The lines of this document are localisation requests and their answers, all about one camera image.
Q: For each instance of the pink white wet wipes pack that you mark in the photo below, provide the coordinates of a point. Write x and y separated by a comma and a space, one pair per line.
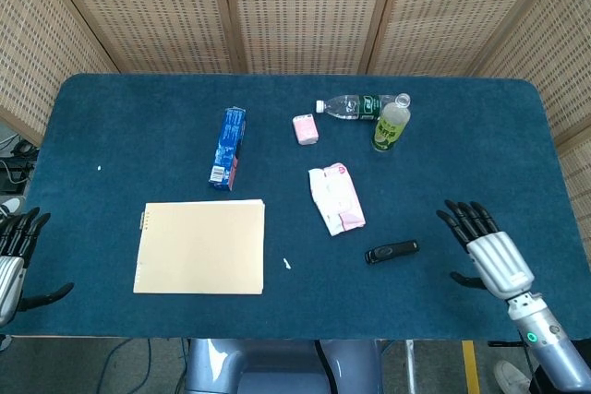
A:
339, 200

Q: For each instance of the green tea bottle without cap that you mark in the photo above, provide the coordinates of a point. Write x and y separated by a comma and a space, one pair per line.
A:
390, 128

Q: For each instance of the blue table cloth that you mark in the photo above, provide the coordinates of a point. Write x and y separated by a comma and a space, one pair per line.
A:
138, 126

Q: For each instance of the blue cookie box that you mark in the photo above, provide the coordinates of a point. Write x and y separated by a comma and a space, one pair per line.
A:
226, 149

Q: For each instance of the tan spiral notebook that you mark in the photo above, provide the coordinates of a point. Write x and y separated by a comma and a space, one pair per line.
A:
198, 246

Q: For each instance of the woven bamboo screen panel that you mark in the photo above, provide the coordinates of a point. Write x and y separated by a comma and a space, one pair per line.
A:
563, 66
309, 6
37, 43
148, 6
461, 6

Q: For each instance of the white paper scrap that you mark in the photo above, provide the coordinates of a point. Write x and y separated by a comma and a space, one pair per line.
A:
287, 265

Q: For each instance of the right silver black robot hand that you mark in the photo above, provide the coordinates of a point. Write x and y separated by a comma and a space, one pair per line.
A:
498, 260

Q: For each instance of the clear water bottle green label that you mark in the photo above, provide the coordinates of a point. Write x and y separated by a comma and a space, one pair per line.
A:
346, 107

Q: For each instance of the black stapler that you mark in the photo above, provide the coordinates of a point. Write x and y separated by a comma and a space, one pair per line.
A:
390, 252

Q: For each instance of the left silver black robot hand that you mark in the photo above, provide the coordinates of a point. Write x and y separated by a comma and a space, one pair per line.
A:
9, 269

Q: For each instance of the white shoe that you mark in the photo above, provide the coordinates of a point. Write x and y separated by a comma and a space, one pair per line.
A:
510, 378
11, 206

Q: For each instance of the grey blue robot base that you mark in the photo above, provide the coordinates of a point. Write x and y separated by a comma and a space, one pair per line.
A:
217, 366

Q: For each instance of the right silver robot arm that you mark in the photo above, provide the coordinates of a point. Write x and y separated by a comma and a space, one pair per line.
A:
554, 348

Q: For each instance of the small pink tissue pack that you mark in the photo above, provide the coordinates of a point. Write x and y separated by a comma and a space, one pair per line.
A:
305, 128

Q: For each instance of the yellow floor tape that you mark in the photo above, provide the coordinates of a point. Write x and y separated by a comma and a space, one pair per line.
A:
471, 366

